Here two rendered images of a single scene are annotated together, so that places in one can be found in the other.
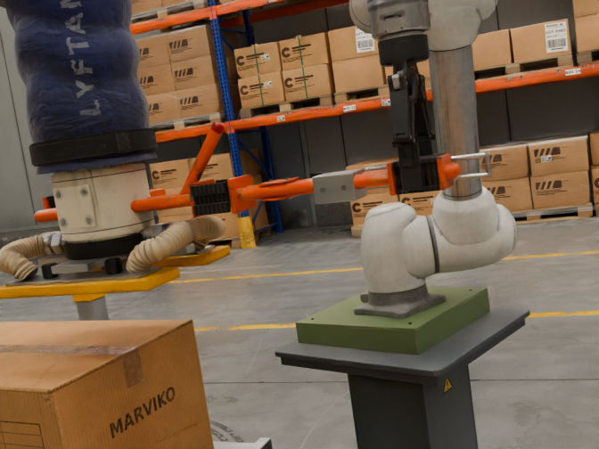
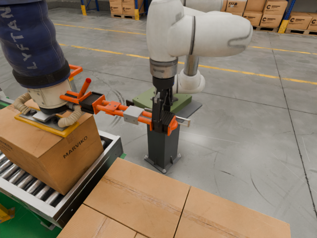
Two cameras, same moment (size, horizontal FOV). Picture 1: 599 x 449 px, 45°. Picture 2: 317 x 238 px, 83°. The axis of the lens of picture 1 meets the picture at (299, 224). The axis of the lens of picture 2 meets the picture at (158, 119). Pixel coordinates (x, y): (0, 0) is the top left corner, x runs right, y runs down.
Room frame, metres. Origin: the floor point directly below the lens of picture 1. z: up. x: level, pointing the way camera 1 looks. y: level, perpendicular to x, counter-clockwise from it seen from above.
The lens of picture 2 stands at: (0.56, -0.17, 1.69)
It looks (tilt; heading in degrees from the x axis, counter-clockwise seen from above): 40 degrees down; 0
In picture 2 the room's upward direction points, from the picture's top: straight up
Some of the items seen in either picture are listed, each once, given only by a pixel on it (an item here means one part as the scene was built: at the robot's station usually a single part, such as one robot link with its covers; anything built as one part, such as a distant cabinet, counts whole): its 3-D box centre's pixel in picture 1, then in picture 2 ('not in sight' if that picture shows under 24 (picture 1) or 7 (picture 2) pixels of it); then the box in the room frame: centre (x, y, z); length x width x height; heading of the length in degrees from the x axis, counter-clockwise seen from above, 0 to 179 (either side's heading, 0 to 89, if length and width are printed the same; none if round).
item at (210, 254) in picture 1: (143, 253); not in sight; (1.43, 0.32, 1.11); 0.34 x 0.10 x 0.05; 67
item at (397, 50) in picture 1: (406, 68); (163, 86); (1.11, -0.19, 1.37); 0.08 x 0.07 x 0.09; 156
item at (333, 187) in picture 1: (340, 186); (134, 114); (1.16, -0.07, 1.21); 0.07 x 0.07 x 0.04; 67
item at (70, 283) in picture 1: (82, 274); (45, 118); (1.25, 0.39, 1.11); 0.34 x 0.10 x 0.05; 67
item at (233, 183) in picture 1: (222, 195); (93, 102); (1.24, 0.12, 1.21); 0.10 x 0.08 x 0.06; 157
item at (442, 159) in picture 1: (420, 174); (162, 123); (1.10, -0.20, 1.21); 0.08 x 0.07 x 0.05; 67
